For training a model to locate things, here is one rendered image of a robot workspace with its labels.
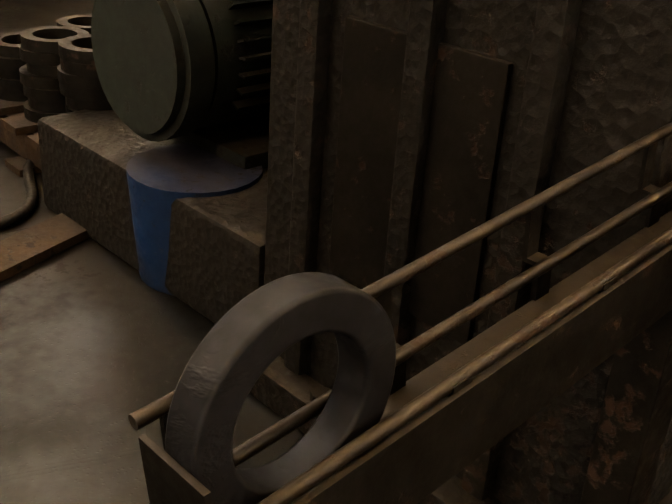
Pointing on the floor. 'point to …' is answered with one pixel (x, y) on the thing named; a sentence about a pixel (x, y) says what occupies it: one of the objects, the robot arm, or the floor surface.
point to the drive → (223, 298)
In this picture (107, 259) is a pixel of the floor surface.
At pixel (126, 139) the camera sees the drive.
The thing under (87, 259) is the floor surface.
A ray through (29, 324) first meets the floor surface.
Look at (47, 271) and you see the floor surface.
